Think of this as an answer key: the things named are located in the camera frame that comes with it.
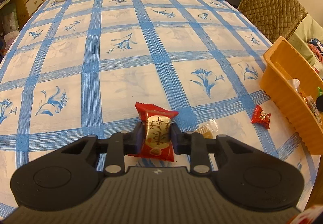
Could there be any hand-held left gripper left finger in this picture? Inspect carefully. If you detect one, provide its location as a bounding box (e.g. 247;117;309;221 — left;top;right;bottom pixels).
61;122;145;176

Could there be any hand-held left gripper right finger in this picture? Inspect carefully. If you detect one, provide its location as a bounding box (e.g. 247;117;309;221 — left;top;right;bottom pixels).
170;123;255;176

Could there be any red packet with gold circle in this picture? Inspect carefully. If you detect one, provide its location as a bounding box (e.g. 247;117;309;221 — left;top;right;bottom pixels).
127;102;179;162

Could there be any orange plastic tray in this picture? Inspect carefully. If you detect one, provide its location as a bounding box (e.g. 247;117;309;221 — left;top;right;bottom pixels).
260;36;323;156

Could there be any brown candy in clear wrapper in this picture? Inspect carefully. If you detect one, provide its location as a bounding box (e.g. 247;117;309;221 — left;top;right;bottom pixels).
195;119;219;140

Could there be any small red snack packet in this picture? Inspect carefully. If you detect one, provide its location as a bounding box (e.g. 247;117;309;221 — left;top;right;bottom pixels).
251;105;272;129

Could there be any blue checked tablecloth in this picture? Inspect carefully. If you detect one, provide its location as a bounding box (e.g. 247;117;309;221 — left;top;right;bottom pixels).
0;0;321;217

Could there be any chair with quilted cover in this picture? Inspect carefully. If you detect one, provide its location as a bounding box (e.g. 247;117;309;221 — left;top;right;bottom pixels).
237;0;309;44

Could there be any wooden shelf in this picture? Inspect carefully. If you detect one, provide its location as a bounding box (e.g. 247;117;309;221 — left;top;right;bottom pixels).
0;0;43;45

